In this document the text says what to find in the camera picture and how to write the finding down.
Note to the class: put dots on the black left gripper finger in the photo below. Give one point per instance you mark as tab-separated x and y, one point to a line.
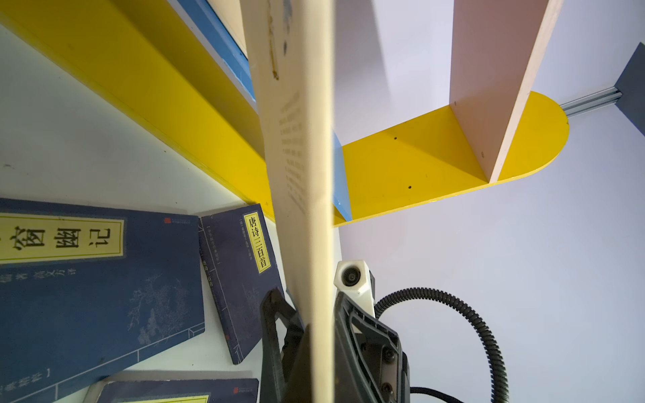
299	386

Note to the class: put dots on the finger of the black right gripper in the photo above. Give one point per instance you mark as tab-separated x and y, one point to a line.
282	333
369	364

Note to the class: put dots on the blue-edged beige reading book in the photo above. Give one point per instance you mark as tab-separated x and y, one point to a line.
291	53

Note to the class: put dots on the green-edged beige reading book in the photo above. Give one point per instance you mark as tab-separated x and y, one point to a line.
230	14

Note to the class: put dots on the small dark blue poetry book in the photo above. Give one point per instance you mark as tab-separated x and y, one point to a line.
241	268

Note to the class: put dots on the large dark blue book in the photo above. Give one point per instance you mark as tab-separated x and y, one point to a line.
87	292

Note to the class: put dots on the yellow blue pink bookshelf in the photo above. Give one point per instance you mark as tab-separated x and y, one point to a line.
151	60

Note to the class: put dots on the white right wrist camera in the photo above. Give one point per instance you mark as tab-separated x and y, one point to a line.
354	279

